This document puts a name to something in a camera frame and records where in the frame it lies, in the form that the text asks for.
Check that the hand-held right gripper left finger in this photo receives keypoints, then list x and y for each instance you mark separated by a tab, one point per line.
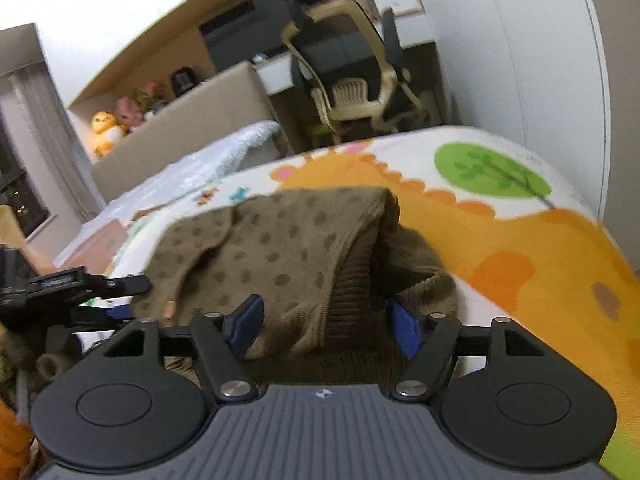
245	325

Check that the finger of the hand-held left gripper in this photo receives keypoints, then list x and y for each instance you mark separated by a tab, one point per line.
115	316
117	285

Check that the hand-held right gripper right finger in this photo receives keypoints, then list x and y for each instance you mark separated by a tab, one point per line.
407	330

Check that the olive polka-dot knit sweater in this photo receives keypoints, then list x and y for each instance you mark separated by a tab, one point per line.
350	290

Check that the pink gift box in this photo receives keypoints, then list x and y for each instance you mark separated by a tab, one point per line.
95	247

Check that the dark window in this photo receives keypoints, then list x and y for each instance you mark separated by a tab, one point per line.
17	195

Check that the cartoon printed mat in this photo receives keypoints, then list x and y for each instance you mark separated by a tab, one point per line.
525	240

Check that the yellow duck plush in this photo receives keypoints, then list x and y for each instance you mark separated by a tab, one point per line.
106	132

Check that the grey curtain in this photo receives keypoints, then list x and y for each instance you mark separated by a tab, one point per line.
50	135

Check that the pink plush toy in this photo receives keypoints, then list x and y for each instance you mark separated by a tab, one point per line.
129	112

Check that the potted plant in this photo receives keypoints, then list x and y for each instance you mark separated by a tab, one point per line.
147	97

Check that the beige padded headboard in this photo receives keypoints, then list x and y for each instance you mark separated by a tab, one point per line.
200	110

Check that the green stool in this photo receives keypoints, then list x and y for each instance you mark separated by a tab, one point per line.
320	130

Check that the beige office chair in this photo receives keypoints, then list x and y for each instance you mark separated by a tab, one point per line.
350	95

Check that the white desk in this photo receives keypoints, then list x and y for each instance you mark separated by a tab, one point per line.
275	72

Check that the black monitor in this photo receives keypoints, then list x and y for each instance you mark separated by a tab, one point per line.
240	35

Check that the wooden wall shelf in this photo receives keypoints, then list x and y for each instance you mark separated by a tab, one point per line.
150	55

